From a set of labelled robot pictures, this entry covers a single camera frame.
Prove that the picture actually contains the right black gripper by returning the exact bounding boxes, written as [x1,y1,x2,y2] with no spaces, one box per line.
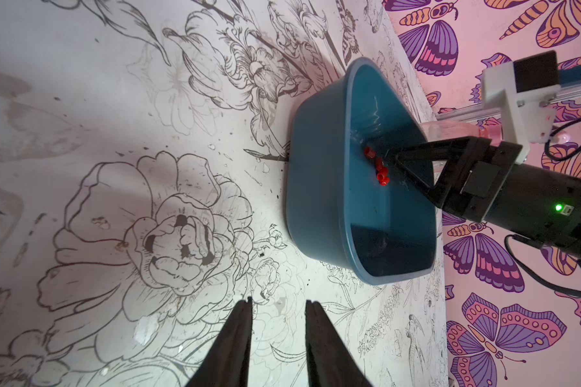
[392,136,581,260]

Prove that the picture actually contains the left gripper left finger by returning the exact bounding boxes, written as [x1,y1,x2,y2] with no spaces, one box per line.
[187,297,253,386]

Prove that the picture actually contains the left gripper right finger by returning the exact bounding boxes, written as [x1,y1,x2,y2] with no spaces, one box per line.
[305,300,371,386]

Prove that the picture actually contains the teal plastic storage box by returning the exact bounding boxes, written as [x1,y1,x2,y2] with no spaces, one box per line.
[285,58,437,285]

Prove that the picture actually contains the red screw sleeve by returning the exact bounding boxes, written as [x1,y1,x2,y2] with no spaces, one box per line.
[363,147,390,186]

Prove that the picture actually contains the pink spray bottle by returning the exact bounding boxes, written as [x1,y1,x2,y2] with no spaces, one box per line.
[421,120,503,146]

